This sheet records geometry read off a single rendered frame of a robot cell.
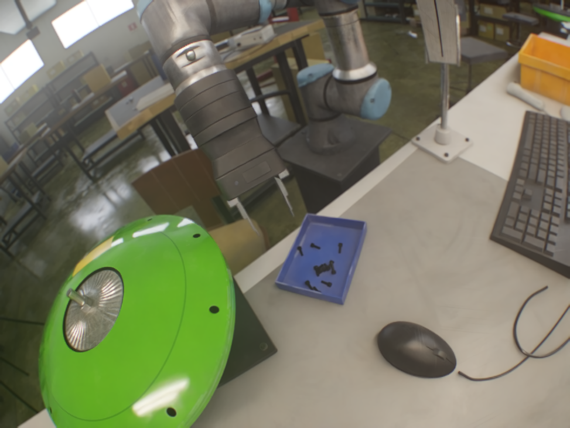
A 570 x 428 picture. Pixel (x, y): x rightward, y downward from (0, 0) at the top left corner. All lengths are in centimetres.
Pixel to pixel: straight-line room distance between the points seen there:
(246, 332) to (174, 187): 68
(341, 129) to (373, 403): 58
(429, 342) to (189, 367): 24
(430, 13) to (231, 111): 27
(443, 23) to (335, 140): 42
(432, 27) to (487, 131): 35
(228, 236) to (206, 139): 69
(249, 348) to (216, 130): 27
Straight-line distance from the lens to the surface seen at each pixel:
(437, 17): 39
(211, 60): 31
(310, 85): 65
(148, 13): 34
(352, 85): 56
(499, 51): 230
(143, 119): 135
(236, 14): 36
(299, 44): 174
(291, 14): 373
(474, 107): 78
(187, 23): 32
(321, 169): 67
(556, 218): 50
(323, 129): 69
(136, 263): 31
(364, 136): 76
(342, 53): 55
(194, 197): 101
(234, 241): 93
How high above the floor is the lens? 127
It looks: 44 degrees down
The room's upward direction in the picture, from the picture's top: 23 degrees counter-clockwise
